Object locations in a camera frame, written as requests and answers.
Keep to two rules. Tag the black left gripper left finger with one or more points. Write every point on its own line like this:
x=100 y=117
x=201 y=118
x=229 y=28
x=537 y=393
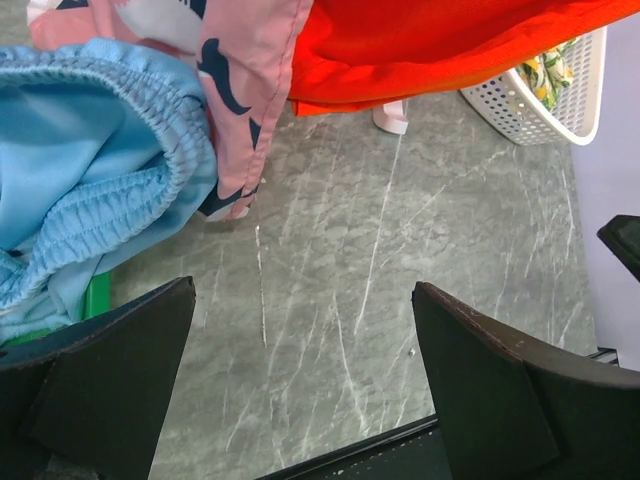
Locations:
x=97 y=392

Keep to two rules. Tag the pink patterned shorts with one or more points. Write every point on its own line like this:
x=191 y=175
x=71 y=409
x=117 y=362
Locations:
x=242 y=51

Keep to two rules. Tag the white clothes rack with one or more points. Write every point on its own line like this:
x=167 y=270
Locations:
x=391 y=118

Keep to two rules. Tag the orange shorts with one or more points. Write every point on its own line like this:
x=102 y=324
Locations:
x=354 y=55

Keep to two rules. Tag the white perforated plastic basket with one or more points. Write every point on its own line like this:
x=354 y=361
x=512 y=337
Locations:
x=508 y=105

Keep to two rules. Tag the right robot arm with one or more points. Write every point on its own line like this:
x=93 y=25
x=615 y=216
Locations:
x=621 y=235

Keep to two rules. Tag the lemon print cloth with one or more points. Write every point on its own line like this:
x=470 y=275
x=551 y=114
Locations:
x=548 y=74

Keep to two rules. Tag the green plastic tray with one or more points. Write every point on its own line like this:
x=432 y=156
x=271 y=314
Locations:
x=96 y=301

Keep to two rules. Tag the light blue shorts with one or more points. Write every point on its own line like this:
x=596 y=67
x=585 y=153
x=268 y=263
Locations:
x=105 y=152

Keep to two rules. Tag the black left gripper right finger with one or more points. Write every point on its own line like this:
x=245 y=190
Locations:
x=511 y=406

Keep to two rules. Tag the black mounting base rail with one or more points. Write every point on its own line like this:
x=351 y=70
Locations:
x=412 y=451

